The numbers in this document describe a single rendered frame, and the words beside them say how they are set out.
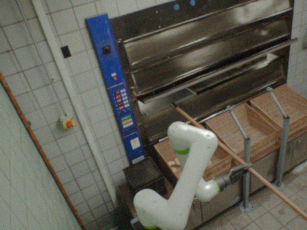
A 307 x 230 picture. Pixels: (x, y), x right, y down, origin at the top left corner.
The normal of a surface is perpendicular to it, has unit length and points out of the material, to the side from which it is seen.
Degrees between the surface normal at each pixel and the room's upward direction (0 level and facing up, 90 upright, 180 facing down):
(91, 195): 90
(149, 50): 70
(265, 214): 0
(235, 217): 0
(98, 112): 90
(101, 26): 90
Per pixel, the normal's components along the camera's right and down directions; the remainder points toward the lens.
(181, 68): 0.36, 0.11
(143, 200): -0.26, -0.73
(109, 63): 0.44, 0.42
